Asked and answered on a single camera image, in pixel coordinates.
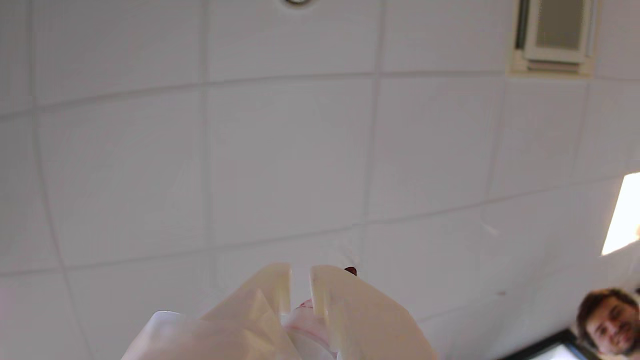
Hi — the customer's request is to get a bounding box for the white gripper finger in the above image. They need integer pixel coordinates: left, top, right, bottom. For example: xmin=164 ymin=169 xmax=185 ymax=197
xmin=165 ymin=263 xmax=332 ymax=360
xmin=310 ymin=264 xmax=440 ymax=360

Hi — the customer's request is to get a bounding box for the red capped marker pen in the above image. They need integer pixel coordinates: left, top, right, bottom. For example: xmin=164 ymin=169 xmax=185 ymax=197
xmin=285 ymin=266 xmax=359 ymax=360

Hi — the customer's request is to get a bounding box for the bearded man's head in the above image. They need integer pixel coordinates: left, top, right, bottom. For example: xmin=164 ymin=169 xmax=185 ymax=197
xmin=575 ymin=287 xmax=640 ymax=359

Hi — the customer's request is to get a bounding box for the black framed monitor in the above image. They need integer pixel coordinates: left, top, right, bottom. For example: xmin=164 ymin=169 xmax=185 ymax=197
xmin=499 ymin=327 xmax=603 ymax=360

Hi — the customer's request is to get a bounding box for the bright ceiling light panel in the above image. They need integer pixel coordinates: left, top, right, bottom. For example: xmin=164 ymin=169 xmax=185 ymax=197
xmin=601 ymin=172 xmax=640 ymax=256

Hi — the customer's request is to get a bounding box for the ceiling air vent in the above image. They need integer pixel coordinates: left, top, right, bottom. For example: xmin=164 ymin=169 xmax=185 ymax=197
xmin=509 ymin=0 xmax=599 ymax=79

